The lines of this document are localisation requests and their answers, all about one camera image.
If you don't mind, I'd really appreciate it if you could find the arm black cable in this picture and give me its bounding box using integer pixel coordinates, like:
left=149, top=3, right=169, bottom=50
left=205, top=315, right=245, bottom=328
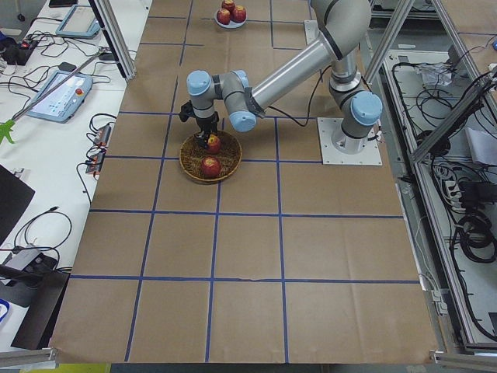
left=254, top=65, right=335, bottom=127

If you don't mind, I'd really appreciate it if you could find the teach pendant far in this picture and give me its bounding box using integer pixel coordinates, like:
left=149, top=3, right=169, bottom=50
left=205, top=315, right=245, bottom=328
left=55, top=5, right=100, bottom=39

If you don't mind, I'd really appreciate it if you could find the red apple on plate back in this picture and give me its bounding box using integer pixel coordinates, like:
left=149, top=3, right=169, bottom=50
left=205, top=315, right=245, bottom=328
left=221, top=0, right=236, bottom=12

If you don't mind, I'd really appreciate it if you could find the red apple on plate front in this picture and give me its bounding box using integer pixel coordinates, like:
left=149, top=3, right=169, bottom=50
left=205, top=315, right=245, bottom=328
left=216, top=8, right=231, bottom=26

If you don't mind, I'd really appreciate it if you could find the teach pendant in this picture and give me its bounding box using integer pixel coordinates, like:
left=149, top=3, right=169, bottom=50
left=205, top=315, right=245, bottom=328
left=55, top=5, right=100, bottom=39
left=27, top=73, right=93, bottom=123

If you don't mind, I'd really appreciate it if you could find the woven wicker basket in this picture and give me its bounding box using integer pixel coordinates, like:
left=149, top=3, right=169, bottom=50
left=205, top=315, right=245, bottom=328
left=179, top=131, right=242, bottom=184

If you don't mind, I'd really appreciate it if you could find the red apple on plate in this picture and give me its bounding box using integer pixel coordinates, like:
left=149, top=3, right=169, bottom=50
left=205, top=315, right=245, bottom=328
left=216, top=8, right=231, bottom=26
left=221, top=0, right=236, bottom=12
left=231, top=5, right=247, bottom=23

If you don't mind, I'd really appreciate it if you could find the red apple on plate left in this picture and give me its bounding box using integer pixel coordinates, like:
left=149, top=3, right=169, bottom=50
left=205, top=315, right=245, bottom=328
left=231, top=5, right=247, bottom=23

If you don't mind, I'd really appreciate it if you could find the yellow-red apple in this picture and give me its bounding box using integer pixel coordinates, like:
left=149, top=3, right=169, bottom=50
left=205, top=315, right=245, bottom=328
left=207, top=134, right=221, bottom=155

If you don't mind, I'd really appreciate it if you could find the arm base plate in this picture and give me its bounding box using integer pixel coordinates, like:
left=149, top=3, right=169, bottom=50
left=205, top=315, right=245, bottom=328
left=304, top=19, right=319, bottom=45
left=318, top=117, right=382, bottom=166

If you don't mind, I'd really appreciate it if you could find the teach pendant near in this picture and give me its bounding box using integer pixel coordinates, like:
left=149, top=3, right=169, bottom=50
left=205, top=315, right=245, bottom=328
left=27, top=73, right=93, bottom=123

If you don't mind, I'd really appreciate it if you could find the dark red apple in basket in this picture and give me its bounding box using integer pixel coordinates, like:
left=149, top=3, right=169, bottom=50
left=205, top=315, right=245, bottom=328
left=200, top=156, right=222, bottom=179

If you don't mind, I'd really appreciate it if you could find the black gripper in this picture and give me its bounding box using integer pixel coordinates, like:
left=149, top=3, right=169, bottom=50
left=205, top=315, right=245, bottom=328
left=195, top=111, right=220, bottom=149

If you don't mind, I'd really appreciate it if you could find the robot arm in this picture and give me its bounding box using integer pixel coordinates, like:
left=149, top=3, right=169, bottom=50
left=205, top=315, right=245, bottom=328
left=179, top=0, right=383, bottom=154

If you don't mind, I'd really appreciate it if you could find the light blue plate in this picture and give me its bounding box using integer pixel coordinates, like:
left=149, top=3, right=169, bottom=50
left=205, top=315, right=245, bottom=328
left=214, top=14, right=246, bottom=29

